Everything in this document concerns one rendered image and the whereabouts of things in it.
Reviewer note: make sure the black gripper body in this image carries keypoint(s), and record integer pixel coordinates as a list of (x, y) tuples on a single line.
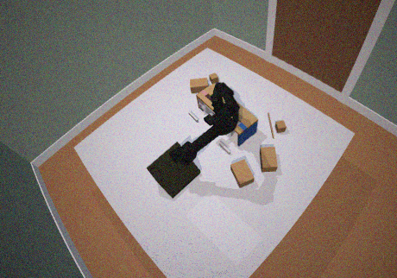
[(210, 119)]

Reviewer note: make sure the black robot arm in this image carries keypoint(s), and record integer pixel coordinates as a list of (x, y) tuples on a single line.
[(223, 125)]

